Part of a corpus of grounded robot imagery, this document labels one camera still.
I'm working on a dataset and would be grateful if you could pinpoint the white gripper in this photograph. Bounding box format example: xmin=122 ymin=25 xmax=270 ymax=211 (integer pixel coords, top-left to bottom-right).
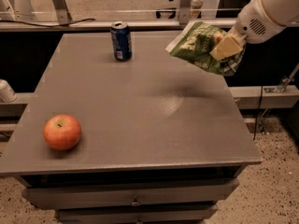
xmin=209 ymin=0 xmax=285 ymax=61

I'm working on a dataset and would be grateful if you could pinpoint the green jalapeno chip bag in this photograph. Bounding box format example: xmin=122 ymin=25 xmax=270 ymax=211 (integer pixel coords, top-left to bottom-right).
xmin=166 ymin=21 xmax=245 ymax=76

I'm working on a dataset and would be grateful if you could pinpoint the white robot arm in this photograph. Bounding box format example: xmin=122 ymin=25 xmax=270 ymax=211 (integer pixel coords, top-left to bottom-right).
xmin=210 ymin=0 xmax=299 ymax=61

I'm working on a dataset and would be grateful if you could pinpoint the blue pepsi can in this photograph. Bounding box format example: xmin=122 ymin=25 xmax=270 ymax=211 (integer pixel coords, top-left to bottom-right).
xmin=110 ymin=21 xmax=132 ymax=62

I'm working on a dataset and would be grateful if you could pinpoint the grey upper drawer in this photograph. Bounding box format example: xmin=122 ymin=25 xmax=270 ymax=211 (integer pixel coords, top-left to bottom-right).
xmin=22 ymin=178 xmax=239 ymax=210

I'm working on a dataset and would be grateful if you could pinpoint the grey drawer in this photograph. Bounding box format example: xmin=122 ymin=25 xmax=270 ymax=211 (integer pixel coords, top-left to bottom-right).
xmin=56 ymin=203 xmax=217 ymax=224
xmin=22 ymin=178 xmax=239 ymax=210

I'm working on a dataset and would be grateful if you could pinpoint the red apple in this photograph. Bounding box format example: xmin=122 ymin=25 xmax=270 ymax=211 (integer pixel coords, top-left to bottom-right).
xmin=43 ymin=114 xmax=81 ymax=151

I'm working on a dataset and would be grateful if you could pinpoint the grey lower drawer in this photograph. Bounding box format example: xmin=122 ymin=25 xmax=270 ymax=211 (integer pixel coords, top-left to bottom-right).
xmin=56 ymin=203 xmax=217 ymax=224

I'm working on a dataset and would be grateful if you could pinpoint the white cylinder at left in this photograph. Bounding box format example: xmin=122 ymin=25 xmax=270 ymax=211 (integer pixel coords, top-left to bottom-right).
xmin=0 ymin=79 xmax=17 ymax=103

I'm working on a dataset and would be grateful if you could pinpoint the metal bracket at right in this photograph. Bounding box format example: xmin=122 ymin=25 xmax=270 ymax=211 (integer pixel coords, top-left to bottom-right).
xmin=264 ymin=63 xmax=299 ymax=93

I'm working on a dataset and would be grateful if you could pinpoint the black cable on rail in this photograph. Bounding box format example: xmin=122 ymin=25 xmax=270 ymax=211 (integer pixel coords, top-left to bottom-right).
xmin=0 ymin=17 xmax=97 ymax=28

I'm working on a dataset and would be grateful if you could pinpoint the metal rail frame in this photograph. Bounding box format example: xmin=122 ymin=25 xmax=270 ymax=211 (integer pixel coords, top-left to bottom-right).
xmin=0 ymin=0 xmax=299 ymax=33

